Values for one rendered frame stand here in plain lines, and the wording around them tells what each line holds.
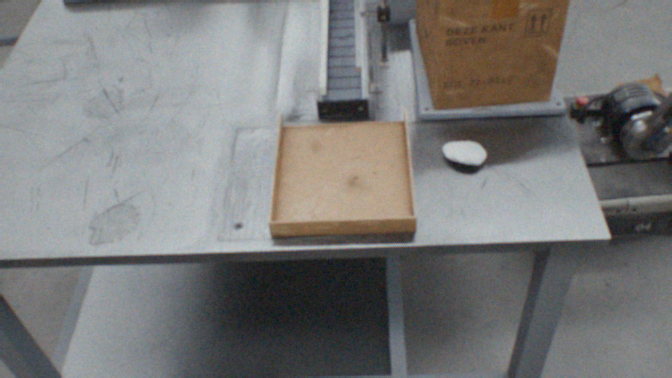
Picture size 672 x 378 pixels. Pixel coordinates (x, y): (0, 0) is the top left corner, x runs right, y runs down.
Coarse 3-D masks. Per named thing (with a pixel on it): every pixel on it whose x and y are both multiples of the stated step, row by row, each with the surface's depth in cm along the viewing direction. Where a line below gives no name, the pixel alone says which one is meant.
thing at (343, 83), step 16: (336, 0) 166; (352, 0) 165; (336, 16) 161; (352, 16) 160; (336, 32) 156; (352, 32) 155; (336, 48) 151; (352, 48) 151; (336, 64) 147; (352, 64) 147; (336, 80) 143; (352, 80) 143; (336, 96) 139; (352, 96) 139
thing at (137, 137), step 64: (128, 0) 183; (192, 0) 180; (256, 0) 178; (64, 64) 163; (128, 64) 161; (192, 64) 159; (256, 64) 158; (0, 128) 148; (64, 128) 146; (128, 128) 145; (192, 128) 143; (256, 128) 142; (448, 128) 137; (512, 128) 136; (0, 192) 133; (64, 192) 132; (128, 192) 131; (192, 192) 130; (256, 192) 129; (448, 192) 125; (512, 192) 124; (576, 192) 123; (0, 256) 122; (64, 256) 121; (128, 256) 120; (192, 256) 120; (256, 256) 120
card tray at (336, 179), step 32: (288, 128) 140; (320, 128) 140; (352, 128) 139; (384, 128) 138; (288, 160) 133; (320, 160) 133; (352, 160) 132; (384, 160) 132; (288, 192) 127; (320, 192) 127; (352, 192) 126; (384, 192) 126; (288, 224) 118; (320, 224) 118; (352, 224) 118; (384, 224) 117; (416, 224) 118
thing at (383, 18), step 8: (384, 0) 143; (376, 8) 146; (384, 8) 145; (360, 16) 146; (368, 16) 146; (376, 16) 146; (384, 16) 145; (384, 24) 148; (384, 32) 149; (384, 40) 151; (384, 48) 152; (384, 56) 154
